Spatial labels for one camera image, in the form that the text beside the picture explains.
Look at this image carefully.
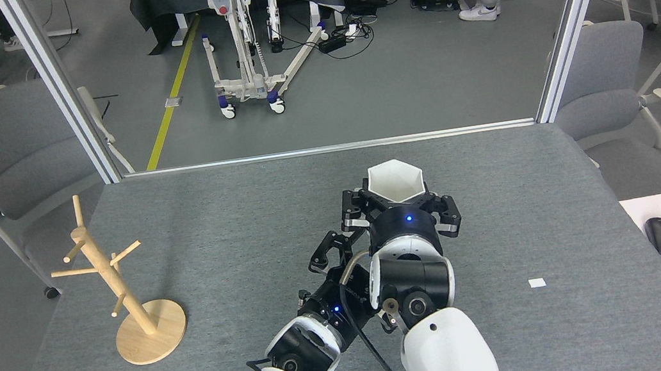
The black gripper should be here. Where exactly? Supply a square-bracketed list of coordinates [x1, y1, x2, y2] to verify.
[288, 226, 386, 357]
[335, 174, 466, 260]

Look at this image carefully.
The white hexagonal cup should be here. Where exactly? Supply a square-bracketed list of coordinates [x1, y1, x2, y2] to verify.
[364, 155, 428, 210]

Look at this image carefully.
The wooden cup rack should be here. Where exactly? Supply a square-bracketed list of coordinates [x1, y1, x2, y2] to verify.
[40, 183, 192, 371]

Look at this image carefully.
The black power adapter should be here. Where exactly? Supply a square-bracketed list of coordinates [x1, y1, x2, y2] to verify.
[318, 33, 349, 55]

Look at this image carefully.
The grey chair with beige armrests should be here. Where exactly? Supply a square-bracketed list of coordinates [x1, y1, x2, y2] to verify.
[541, 10, 661, 173]
[0, 68, 151, 307]

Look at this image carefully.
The silver table edge rail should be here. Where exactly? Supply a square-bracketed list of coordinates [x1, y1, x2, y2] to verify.
[122, 116, 539, 183]

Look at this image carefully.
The silver frame post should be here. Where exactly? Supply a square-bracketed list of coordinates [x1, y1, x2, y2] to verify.
[0, 0, 124, 197]
[519, 0, 644, 125]

